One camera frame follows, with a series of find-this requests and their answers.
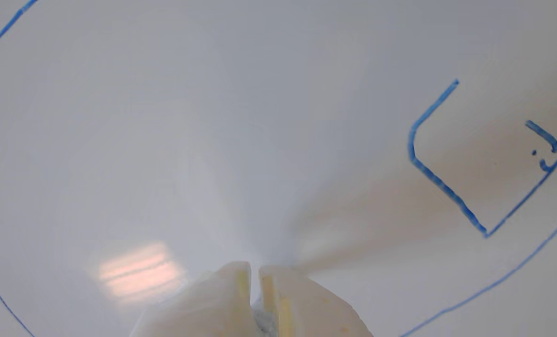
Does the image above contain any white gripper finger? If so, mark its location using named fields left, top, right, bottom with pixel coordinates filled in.
left=130, top=261, right=262, bottom=337
left=259, top=266, right=375, bottom=337

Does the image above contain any white whiteboard marker pen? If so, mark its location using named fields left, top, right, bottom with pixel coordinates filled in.
left=252, top=300, right=279, bottom=337

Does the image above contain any large whiteboard with metal frame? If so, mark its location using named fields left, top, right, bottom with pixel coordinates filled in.
left=0, top=0, right=557, bottom=337

